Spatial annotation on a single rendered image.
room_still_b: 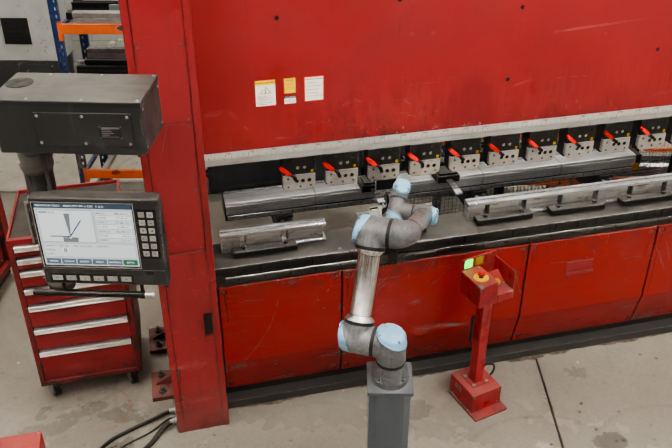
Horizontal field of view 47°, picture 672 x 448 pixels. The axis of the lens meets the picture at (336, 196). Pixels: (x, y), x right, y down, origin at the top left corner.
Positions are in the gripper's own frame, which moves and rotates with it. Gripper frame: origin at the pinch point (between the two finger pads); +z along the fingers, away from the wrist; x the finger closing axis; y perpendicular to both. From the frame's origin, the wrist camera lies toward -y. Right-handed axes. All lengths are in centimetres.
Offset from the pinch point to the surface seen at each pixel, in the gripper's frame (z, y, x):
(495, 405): 57, -87, -52
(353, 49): -59, 56, 18
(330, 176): -14.5, 16.5, 28.0
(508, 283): 8, -36, -54
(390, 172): -11.7, 17.4, -0.6
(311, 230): 8.4, -1.3, 37.1
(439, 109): -33, 38, -23
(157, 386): 81, -57, 119
